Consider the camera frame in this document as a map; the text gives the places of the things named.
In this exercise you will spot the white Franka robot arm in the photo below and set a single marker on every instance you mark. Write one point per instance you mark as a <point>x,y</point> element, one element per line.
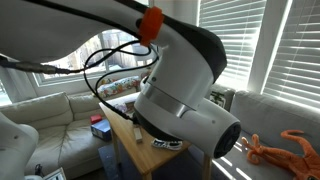
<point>180,66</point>

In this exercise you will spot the floral print pillow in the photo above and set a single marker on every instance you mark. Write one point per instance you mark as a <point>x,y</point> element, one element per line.
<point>116,86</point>

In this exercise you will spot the light wooden block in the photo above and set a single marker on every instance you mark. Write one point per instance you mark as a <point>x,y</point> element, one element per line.
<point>138,135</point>

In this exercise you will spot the black white patterned sticker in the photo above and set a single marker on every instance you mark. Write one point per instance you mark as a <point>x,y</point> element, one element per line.
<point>166,144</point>

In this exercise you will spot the green leaf print pillow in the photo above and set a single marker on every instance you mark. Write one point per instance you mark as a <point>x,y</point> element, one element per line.
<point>218,98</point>

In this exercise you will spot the wooden side table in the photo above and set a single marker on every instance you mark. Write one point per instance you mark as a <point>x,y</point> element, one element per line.
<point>140,156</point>

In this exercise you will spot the red box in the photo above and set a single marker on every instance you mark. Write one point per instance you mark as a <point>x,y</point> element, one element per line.
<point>96,118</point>

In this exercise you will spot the blue box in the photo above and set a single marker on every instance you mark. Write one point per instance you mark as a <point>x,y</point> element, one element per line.
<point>101,130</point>

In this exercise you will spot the white window blind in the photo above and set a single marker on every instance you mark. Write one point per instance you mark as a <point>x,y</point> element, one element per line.
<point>300,50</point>
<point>233,40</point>

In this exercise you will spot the dark rug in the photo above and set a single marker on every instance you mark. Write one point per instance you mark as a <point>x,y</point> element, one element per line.
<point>106,163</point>

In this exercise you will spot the white framed window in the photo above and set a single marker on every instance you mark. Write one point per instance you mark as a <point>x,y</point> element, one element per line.
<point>71,61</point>

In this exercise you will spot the grey fabric sofa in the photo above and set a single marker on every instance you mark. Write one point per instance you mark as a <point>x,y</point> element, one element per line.
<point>266,116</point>

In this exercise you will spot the cream leather sofa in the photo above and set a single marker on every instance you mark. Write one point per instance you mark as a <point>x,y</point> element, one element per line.
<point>50,113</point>

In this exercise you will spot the white framed picture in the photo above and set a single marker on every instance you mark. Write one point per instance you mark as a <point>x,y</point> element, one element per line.
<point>55,175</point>

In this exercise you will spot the orange octopus plush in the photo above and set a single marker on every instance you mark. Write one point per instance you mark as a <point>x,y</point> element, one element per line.
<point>293,163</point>

